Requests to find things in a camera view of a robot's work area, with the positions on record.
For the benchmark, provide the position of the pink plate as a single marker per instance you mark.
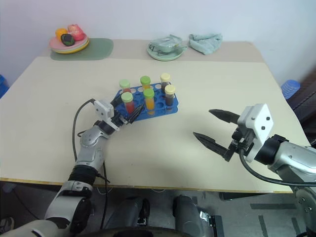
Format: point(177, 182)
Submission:
point(55, 44)

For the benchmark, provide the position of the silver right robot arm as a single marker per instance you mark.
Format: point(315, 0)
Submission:
point(296, 158)

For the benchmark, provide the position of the green-capped red liquid tube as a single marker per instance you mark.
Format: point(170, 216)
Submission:
point(126, 97)
point(124, 84)

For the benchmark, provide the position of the dark rounded robot leg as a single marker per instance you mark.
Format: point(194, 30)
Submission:
point(187, 212)
point(130, 209)

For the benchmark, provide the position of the pink toy food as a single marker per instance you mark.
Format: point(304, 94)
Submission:
point(76, 32)

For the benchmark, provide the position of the dark toy food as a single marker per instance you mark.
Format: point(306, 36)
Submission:
point(67, 40)

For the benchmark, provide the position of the yellow plate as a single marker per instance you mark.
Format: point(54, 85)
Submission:
point(85, 46)

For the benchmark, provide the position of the dark furniture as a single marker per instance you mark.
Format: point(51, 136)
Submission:
point(308, 111)

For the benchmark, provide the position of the clear plastic bag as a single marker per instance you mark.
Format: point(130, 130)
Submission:
point(165, 43)

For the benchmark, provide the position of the yellow-capped brown liquid tube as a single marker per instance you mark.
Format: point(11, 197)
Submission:
point(165, 77)
point(169, 89)

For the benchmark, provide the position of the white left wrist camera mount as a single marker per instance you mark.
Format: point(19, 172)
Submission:
point(103, 109)

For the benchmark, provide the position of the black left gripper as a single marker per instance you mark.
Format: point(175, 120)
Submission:
point(121, 120)

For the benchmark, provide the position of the orange toy fruit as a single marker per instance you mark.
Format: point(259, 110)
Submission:
point(60, 32)

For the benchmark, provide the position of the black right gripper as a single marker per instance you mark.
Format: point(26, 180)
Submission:
point(240, 139)

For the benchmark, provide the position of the black metal floor bracket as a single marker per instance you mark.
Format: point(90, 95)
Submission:
point(216, 225)

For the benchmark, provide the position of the light green plate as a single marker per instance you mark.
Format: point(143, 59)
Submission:
point(70, 51)

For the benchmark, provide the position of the white sneaker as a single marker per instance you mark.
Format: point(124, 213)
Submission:
point(6, 223)

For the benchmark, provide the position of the green placemat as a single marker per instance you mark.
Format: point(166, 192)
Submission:
point(98, 49)

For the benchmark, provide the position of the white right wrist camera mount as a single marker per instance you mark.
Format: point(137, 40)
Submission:
point(259, 123)

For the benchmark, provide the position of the teal towel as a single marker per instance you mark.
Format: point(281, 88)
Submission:
point(205, 44)

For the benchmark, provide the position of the green-capped orange liquid tube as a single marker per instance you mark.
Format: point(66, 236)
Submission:
point(149, 102)
point(145, 80)

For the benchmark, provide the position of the blue plastic test tube rack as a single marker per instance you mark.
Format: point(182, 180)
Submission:
point(160, 105)

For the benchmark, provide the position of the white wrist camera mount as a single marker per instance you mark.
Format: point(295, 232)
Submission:
point(259, 123)
point(103, 109)

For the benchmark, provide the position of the pale green plate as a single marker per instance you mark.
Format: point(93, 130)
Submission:
point(165, 57)

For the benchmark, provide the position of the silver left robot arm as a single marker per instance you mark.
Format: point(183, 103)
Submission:
point(89, 148)

